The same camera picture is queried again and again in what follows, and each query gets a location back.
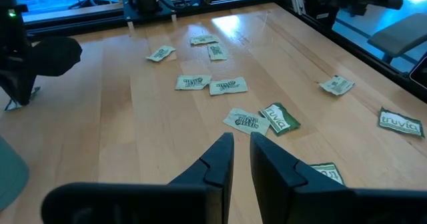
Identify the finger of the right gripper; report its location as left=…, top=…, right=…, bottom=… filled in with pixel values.
left=0, top=77, right=21, bottom=105
left=16, top=75, right=37, bottom=106

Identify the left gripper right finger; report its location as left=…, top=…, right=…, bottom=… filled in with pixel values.
left=250, top=131, right=427, bottom=224

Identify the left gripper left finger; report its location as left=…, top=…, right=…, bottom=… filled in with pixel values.
left=41, top=132, right=235, bottom=224

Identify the green Truvia sweetener packet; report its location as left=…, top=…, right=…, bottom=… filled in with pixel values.
left=259, top=102, right=301, bottom=137
left=309, top=162, right=346, bottom=187
left=377, top=106, right=425, bottom=139

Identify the green ceramic mug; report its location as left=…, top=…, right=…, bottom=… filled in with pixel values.
left=0, top=133, right=30, bottom=213

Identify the dark tablet device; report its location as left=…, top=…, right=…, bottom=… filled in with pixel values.
left=409, top=53, right=427, bottom=90

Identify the black equipment cart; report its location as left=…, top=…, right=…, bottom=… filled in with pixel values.
left=302, top=0, right=404, bottom=29

